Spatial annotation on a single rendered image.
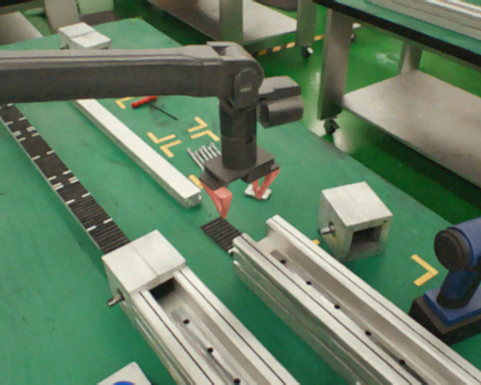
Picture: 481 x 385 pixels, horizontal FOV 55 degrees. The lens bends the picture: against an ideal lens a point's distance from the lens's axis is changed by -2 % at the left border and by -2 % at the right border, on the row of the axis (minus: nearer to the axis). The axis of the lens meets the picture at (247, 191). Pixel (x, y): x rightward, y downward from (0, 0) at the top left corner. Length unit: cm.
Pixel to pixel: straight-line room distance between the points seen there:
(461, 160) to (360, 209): 149
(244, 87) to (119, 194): 48
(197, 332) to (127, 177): 49
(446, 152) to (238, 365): 181
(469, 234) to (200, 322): 39
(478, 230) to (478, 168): 162
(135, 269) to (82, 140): 58
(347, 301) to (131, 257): 34
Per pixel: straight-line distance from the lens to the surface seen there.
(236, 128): 69
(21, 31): 395
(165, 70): 62
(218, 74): 64
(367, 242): 90
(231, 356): 69
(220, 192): 74
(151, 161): 107
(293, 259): 80
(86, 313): 83
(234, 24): 322
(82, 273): 89
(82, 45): 157
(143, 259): 75
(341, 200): 85
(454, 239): 65
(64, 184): 104
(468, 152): 237
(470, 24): 201
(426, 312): 77
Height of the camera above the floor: 141
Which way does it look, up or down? 39 degrees down
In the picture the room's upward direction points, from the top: straight up
